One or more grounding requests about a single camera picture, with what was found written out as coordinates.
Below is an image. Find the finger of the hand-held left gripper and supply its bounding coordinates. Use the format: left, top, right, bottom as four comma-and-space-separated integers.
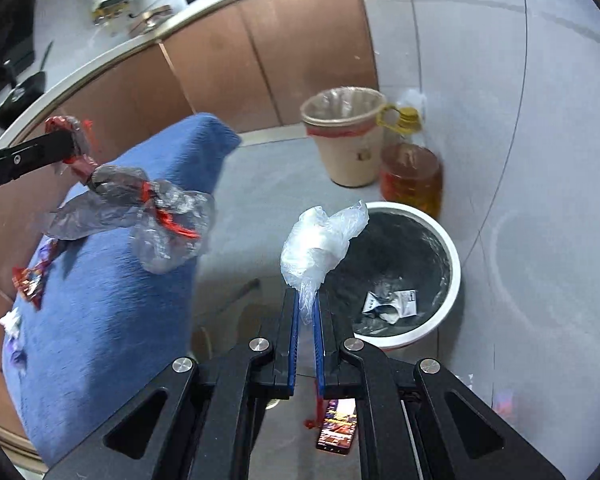
0, 129, 79, 197

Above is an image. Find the beige bin with clear liner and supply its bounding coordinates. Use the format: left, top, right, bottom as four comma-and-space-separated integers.
300, 87, 388, 188

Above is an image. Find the large cooking oil bottle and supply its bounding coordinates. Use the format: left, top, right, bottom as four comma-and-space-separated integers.
376, 105, 443, 218

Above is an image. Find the black range hood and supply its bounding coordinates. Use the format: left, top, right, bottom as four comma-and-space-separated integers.
0, 7, 35, 111

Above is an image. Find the smartphone with lit screen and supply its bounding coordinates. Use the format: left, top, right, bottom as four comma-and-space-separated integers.
314, 397, 357, 456

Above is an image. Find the red tassel cord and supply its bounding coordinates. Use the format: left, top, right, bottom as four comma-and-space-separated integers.
302, 382, 322, 430

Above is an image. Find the blue towel blanket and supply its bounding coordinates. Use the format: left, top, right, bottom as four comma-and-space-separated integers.
2, 112, 242, 467

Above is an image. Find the crumpled silver white wrapper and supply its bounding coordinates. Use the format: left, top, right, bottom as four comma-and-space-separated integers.
362, 289, 418, 325

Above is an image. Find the purple snack wrapper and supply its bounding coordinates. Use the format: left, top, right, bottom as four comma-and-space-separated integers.
7, 335, 28, 373

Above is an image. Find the clear red-striped plastic wrapper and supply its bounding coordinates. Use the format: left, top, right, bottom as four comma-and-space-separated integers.
44, 115, 216, 275

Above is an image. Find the clear plastic bag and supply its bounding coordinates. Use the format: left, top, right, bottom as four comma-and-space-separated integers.
280, 201, 370, 325

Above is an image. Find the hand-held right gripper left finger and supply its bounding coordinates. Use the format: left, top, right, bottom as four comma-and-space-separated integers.
45, 287, 301, 480

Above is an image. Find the red snack wrapper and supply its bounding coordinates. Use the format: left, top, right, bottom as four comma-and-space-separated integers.
12, 237, 61, 311

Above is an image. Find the steel pot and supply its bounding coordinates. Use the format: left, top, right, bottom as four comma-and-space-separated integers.
129, 4, 177, 37

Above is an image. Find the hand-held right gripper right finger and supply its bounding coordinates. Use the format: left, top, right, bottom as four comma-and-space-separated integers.
312, 292, 567, 480

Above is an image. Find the black wok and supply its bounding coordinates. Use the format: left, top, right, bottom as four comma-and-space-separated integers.
0, 40, 56, 129

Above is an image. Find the white bin with black liner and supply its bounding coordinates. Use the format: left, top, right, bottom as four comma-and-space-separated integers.
324, 201, 462, 351

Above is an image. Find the white tissue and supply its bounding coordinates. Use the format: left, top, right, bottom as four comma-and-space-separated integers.
0, 307, 23, 336

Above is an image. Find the small white plastic bag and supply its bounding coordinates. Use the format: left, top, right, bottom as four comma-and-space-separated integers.
395, 88, 427, 112

